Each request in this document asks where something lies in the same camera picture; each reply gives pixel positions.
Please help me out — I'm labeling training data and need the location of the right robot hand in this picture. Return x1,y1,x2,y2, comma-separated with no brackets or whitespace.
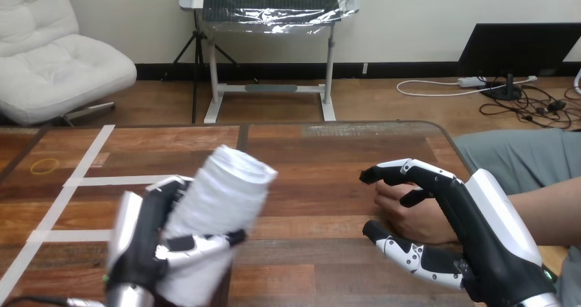
359,158,558,307

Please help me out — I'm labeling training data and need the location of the person's hand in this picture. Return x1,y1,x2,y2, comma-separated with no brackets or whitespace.
373,181,459,245

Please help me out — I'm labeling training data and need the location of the white desk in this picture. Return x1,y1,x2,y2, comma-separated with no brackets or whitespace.
178,0,338,124

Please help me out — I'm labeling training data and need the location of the white power strip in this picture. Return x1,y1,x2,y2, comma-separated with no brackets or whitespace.
457,76,487,88

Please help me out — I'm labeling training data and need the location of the white towel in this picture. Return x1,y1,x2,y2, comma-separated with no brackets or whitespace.
155,145,279,307

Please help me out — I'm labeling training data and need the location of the foil sheet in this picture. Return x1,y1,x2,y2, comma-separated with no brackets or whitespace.
199,0,362,35

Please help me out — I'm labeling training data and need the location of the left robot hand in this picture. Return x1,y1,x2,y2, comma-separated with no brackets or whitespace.
105,175,247,297

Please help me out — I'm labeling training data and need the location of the person's forearm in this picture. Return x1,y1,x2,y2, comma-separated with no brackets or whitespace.
507,175,581,247

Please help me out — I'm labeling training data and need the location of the tangle of cables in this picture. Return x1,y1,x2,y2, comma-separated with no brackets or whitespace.
396,75,581,131

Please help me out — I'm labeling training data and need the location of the dark screen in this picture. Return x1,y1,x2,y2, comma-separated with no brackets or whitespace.
457,22,581,101

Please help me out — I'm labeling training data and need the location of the black tripod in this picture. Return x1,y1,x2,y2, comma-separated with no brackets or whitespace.
164,10,240,124

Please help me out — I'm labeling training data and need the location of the white cushioned chair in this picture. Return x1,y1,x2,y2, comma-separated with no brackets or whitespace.
0,0,138,127

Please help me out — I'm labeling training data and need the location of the person's body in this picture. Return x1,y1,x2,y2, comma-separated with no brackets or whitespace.
453,128,581,307

